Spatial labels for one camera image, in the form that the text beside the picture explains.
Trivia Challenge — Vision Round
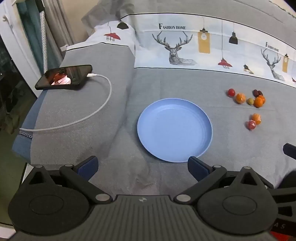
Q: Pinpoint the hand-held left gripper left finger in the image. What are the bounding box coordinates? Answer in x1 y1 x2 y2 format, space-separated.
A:
21 156 112 205

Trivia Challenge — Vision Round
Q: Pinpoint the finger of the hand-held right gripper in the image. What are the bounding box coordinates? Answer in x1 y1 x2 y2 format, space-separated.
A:
283 143 296 160

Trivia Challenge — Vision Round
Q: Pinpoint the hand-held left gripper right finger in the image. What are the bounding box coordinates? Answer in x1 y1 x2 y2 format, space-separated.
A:
173 156 274 205

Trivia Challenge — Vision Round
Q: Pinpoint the blue round plate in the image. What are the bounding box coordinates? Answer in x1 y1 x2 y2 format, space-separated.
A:
137 98 213 163

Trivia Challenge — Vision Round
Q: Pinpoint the orange candy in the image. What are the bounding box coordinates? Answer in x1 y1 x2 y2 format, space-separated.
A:
251 113 262 126

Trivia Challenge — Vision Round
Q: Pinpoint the red cloth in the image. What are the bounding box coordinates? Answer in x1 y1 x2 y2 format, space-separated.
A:
273 232 296 241

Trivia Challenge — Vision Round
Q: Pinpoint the grey printed pillow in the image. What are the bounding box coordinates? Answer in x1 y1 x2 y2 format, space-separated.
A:
13 20 137 165

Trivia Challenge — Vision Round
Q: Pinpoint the grey deer print bed cover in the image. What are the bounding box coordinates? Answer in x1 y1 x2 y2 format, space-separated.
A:
30 0 296 202

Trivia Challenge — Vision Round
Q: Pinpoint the black smartphone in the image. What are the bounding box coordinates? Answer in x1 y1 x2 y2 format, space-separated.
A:
35 65 93 91

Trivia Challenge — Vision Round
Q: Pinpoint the dotted pole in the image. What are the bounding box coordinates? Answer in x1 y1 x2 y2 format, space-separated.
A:
39 10 48 73

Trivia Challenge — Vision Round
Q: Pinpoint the beige curtain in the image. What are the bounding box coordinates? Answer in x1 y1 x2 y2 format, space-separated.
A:
43 0 80 62

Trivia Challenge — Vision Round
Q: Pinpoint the white charging cable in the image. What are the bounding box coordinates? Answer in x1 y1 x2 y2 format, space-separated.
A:
20 73 112 132

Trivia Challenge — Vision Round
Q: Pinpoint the white window frame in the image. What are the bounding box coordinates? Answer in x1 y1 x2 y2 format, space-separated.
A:
0 0 45 99

